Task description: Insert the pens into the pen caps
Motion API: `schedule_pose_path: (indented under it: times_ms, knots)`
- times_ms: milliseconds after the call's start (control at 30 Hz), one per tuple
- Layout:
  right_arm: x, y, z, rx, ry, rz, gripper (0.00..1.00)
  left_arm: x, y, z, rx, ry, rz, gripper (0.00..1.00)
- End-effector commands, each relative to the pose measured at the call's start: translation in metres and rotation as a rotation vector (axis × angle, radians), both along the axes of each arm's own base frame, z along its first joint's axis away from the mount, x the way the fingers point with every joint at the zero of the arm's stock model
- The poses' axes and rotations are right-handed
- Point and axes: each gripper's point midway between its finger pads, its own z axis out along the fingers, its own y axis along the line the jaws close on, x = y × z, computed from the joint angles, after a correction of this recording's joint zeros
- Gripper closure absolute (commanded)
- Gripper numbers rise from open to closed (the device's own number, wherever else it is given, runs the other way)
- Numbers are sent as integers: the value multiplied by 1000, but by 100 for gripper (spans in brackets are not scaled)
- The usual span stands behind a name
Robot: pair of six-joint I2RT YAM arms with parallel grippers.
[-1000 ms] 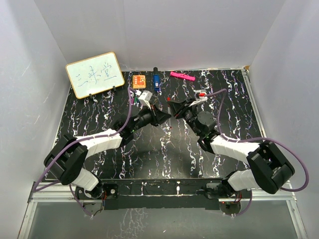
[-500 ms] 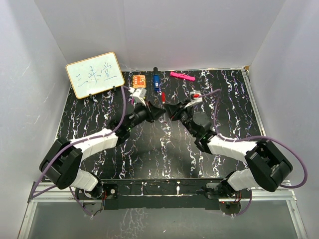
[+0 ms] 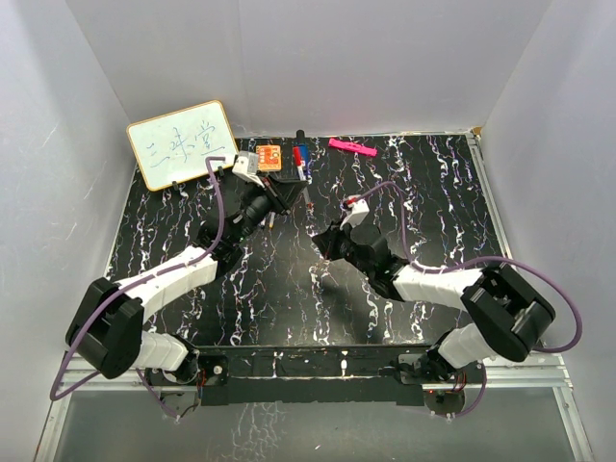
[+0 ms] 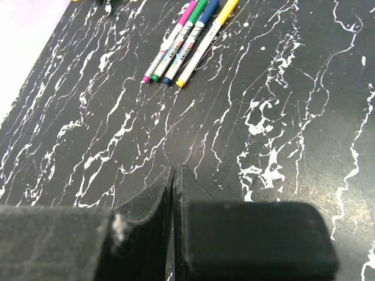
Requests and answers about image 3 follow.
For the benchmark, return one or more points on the white pen red tip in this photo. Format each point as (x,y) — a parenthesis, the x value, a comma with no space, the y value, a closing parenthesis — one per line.
(305,193)

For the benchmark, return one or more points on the pink plastic clip bar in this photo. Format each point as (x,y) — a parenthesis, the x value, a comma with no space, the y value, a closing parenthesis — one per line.
(352,147)

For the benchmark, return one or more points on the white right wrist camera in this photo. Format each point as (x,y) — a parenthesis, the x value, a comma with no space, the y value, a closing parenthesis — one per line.
(356,209)

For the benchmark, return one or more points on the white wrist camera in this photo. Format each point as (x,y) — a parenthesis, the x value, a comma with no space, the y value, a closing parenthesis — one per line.
(246,168)
(356,209)

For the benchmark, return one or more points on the orange red pen cap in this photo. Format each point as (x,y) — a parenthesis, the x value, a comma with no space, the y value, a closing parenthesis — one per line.
(297,156)

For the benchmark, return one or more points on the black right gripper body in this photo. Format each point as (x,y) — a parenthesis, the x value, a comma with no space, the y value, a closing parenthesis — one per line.
(346,241)

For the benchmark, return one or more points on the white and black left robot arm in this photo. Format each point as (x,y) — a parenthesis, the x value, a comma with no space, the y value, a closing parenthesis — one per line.
(107,329)

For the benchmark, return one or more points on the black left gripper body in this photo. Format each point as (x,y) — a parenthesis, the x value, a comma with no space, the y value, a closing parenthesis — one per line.
(257,206)

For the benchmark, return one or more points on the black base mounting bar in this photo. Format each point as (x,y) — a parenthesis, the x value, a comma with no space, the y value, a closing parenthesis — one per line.
(305,374)

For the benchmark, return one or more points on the small wood-framed whiteboard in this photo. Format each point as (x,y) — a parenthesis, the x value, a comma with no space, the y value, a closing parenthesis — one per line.
(173,148)

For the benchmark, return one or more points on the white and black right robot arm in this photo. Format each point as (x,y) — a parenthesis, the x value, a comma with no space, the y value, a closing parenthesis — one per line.
(508,315)

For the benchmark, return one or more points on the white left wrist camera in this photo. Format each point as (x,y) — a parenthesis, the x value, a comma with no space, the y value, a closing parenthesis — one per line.
(246,168)

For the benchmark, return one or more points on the blue whiteboard eraser marker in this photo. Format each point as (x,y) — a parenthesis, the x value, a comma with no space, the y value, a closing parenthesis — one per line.
(300,141)

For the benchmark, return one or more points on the orange notebook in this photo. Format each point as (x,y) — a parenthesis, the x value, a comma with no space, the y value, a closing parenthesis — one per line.
(269,157)

